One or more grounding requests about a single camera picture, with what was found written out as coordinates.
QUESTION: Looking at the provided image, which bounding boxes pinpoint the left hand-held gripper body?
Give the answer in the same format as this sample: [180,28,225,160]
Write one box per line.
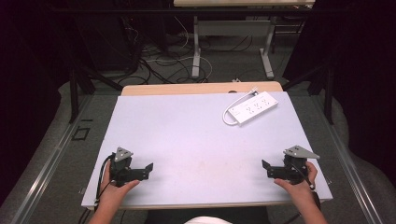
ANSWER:
[108,147,134,188]

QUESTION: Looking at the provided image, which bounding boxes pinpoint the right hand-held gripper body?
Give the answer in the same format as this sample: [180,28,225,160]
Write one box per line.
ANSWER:
[281,145,321,185]

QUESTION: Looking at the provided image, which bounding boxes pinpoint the person's right hand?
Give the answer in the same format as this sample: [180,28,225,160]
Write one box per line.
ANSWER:
[273,161,318,206]

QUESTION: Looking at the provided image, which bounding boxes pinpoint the person's left hand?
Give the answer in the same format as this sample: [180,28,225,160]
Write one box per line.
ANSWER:
[98,160,141,207]

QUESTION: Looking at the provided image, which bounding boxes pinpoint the pale lavender table mat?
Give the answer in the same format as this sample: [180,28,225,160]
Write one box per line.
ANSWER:
[80,91,333,210]

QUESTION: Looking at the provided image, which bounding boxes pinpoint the white power strip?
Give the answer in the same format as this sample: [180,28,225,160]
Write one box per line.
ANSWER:
[227,91,279,127]

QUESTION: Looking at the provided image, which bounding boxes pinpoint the black metal stand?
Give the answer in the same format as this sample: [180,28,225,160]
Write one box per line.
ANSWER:
[68,61,125,124]
[281,61,336,126]

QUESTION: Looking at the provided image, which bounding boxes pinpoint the person's white shirt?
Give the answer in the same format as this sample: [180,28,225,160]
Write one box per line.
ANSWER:
[183,216,233,224]

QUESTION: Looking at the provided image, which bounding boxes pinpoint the dark curtain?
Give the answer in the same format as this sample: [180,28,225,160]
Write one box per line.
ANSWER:
[281,0,396,180]
[0,0,78,206]

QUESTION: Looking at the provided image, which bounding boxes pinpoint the white desk with metal legs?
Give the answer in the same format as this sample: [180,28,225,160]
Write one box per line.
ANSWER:
[173,0,317,80]

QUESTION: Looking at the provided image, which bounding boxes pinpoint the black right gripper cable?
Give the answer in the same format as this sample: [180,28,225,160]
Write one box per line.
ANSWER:
[291,162,316,191]

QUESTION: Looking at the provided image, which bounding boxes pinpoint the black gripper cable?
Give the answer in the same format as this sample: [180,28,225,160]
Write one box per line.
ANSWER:
[291,162,316,191]
[93,153,116,213]

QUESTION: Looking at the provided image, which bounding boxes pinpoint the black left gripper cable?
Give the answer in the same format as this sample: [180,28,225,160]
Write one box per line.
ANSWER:
[93,153,116,213]

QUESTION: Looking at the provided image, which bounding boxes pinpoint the metal floor rail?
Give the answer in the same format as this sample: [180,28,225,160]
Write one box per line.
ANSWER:
[8,94,95,224]
[309,94,385,224]

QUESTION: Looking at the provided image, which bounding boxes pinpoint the white power strip cable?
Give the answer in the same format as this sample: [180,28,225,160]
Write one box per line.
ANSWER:
[221,87,260,127]

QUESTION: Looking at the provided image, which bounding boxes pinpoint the tangle of black floor cables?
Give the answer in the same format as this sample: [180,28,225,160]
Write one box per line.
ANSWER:
[120,17,209,86]

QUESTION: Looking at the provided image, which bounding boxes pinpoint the white floor cable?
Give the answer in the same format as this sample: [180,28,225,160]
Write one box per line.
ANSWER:
[145,16,214,83]

